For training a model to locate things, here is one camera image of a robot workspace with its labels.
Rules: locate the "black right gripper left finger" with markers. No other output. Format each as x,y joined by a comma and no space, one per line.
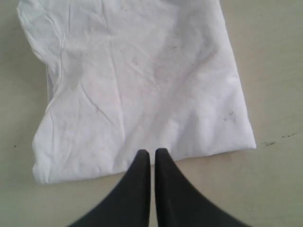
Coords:
128,204

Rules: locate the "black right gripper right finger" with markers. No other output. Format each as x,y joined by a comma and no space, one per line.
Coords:
179,203

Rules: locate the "white t-shirt red print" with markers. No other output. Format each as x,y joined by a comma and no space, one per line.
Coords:
125,75

